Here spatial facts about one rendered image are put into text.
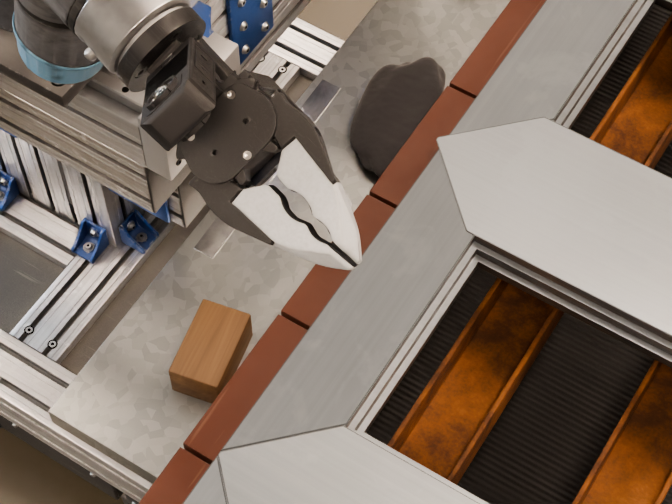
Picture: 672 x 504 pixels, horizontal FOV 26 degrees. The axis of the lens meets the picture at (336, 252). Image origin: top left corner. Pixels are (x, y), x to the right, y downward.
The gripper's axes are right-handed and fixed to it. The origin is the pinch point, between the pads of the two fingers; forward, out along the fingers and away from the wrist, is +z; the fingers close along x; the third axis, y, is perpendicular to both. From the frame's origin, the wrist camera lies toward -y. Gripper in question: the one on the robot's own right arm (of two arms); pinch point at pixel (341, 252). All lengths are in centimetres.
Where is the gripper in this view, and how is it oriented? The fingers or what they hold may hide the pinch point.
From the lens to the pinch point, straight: 97.2
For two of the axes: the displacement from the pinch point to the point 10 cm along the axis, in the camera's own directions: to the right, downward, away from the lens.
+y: 2.4, -0.5, 9.7
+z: 6.7, 7.3, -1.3
